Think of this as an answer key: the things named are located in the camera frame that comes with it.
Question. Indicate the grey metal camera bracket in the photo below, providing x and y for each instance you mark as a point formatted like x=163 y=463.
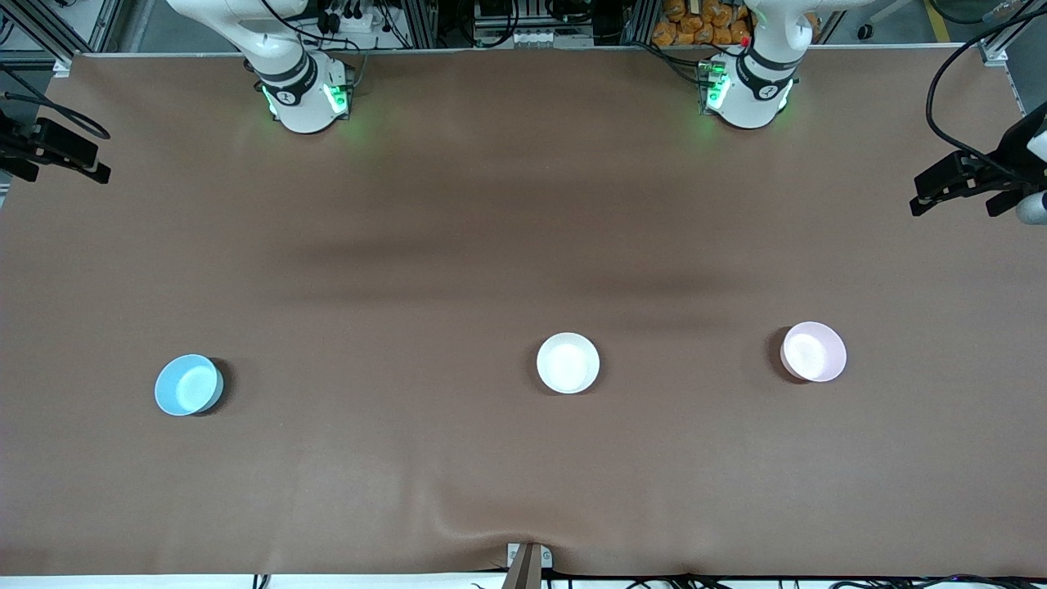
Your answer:
x=529 y=564

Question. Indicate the brown table mat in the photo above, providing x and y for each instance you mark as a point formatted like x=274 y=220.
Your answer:
x=458 y=245

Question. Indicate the white plastic bowl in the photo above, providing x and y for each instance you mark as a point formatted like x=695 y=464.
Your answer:
x=568 y=363

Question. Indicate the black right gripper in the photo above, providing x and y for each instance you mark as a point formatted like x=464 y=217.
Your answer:
x=18 y=144

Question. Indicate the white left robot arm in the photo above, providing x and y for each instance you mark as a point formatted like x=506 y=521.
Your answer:
x=748 y=102

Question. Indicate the aluminium frame post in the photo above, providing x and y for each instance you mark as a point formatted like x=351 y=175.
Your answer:
x=419 y=23

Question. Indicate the orange snack bag pile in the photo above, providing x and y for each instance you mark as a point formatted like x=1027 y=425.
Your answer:
x=703 y=23

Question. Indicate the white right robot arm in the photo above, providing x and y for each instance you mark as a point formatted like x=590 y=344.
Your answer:
x=303 y=102

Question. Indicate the blue plastic bowl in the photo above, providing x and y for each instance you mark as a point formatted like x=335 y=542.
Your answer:
x=188 y=386

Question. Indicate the pink plastic bowl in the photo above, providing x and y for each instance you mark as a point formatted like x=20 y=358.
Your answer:
x=811 y=352

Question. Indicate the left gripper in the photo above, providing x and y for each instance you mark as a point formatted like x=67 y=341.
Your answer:
x=1003 y=164

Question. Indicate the white power strip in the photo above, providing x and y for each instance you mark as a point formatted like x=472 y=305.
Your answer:
x=353 y=20

